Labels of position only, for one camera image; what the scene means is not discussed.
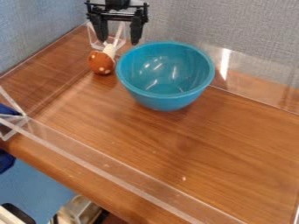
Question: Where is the clear acrylic corner bracket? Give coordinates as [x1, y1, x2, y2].
[87, 22, 127, 51]

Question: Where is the clear acrylic back barrier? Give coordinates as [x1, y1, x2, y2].
[201, 44, 299, 115]

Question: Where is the clear acrylic front barrier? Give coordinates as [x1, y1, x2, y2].
[0, 113, 249, 224]

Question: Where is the black and white object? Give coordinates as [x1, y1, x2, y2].
[0, 203, 36, 224]

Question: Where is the clear acrylic barrier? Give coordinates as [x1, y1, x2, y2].
[0, 113, 249, 224]
[201, 44, 299, 115]

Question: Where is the brown spotted toy mushroom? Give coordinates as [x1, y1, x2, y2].
[88, 44, 116, 75]

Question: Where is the blue cloth object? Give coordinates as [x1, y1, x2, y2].
[0, 103, 21, 175]

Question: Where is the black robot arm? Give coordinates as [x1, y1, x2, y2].
[84, 0, 149, 45]

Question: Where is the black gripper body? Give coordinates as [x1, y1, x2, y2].
[84, 0, 149, 24]

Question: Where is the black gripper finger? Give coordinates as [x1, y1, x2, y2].
[88, 13, 108, 42]
[129, 10, 143, 45]

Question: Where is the blue plastic bowl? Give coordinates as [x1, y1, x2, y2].
[116, 41, 215, 111]

